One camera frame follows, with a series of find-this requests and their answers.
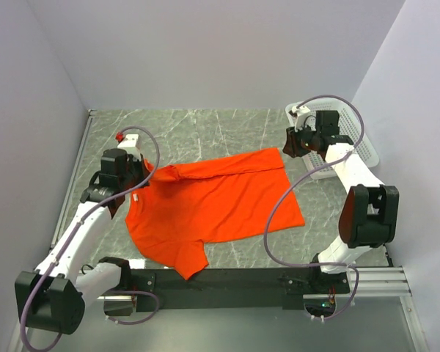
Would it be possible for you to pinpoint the orange t shirt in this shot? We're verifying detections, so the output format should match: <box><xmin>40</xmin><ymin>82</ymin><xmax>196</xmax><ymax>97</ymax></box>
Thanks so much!
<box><xmin>125</xmin><ymin>148</ymin><xmax>305</xmax><ymax>280</ymax></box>

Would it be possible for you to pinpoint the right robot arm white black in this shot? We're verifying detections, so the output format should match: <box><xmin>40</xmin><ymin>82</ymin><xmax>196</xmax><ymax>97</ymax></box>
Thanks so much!
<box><xmin>283</xmin><ymin>106</ymin><xmax>400</xmax><ymax>274</ymax></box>

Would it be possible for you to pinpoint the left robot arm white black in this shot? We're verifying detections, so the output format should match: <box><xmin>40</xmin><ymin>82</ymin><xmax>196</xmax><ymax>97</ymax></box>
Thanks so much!
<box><xmin>15</xmin><ymin>142</ymin><xmax>150</xmax><ymax>334</ymax></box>

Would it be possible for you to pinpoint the white plastic mesh basket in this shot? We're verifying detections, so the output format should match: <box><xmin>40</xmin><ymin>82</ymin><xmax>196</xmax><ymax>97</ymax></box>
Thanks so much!
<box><xmin>285</xmin><ymin>98</ymin><xmax>380</xmax><ymax>180</ymax></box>

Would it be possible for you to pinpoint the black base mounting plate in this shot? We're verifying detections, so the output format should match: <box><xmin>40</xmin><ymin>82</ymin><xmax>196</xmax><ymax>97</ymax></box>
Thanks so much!
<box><xmin>129</xmin><ymin>267</ymin><xmax>350</xmax><ymax>309</ymax></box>

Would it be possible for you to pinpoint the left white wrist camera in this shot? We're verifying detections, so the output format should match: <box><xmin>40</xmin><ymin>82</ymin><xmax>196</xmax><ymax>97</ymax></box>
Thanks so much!
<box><xmin>116</xmin><ymin>133</ymin><xmax>141</xmax><ymax>155</ymax></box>

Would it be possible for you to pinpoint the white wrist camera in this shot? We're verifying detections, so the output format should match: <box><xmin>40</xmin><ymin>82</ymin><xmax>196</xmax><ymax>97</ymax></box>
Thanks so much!
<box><xmin>287</xmin><ymin>105</ymin><xmax>312</xmax><ymax>131</ymax></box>
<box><xmin>116</xmin><ymin>133</ymin><xmax>141</xmax><ymax>155</ymax></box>

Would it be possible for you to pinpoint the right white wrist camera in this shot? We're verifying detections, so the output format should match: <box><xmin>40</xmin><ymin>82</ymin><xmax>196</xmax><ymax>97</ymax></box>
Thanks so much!
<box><xmin>287</xmin><ymin>105</ymin><xmax>312</xmax><ymax>131</ymax></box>

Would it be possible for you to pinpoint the aluminium rail frame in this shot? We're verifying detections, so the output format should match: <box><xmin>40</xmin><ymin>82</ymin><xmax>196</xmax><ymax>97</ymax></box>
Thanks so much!
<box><xmin>23</xmin><ymin>109</ymin><xmax>414</xmax><ymax>301</ymax></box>

